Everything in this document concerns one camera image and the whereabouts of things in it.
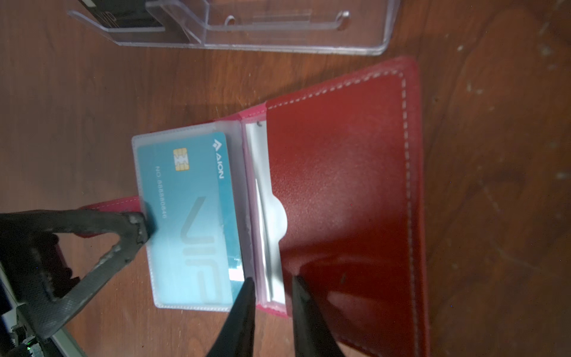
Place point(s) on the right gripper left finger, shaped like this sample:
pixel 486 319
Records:
pixel 236 337

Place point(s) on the teal card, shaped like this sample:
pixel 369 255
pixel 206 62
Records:
pixel 193 191

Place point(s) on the black VIP card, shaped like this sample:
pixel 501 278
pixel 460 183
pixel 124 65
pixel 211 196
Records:
pixel 121 13

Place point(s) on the red leather card wallet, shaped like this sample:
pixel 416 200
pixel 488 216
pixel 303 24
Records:
pixel 335 188

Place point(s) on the clear acrylic card display stand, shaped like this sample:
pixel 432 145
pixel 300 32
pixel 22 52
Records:
pixel 313 27

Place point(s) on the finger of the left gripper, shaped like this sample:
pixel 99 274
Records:
pixel 55 262

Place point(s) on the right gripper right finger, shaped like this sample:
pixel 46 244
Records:
pixel 312 337

